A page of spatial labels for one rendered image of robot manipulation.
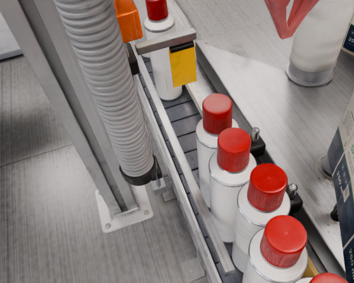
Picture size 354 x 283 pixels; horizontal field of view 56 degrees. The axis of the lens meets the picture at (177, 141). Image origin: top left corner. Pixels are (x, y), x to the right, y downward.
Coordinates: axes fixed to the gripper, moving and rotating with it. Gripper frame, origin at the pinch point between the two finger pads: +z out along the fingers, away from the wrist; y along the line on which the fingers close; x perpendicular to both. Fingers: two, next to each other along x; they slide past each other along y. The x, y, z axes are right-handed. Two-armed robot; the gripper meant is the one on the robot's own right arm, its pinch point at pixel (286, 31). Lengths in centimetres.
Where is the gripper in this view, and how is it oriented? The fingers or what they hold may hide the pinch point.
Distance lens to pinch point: 45.4
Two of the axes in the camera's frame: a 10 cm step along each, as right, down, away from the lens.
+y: -3.3, -7.2, 6.1
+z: 1.2, 6.1, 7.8
